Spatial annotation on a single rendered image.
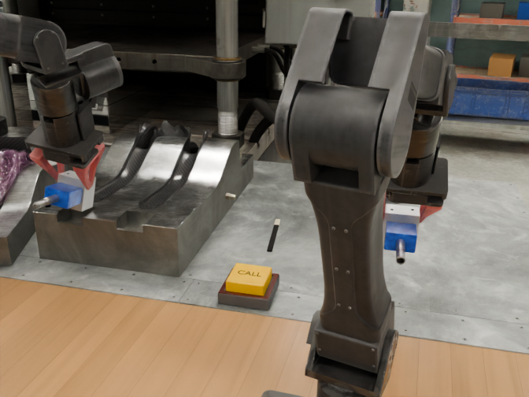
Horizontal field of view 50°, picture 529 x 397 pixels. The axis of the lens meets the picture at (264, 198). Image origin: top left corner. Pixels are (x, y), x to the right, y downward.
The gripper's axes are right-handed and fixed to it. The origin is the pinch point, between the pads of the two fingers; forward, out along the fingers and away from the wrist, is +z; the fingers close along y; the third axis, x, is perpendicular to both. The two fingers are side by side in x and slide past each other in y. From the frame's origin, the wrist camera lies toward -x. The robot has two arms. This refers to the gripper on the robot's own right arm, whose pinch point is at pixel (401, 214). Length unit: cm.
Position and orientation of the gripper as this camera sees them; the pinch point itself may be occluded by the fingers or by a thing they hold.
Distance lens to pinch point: 85.7
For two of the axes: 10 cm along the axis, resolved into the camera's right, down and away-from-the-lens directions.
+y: -9.8, -1.0, 1.9
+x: -1.9, 7.6, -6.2
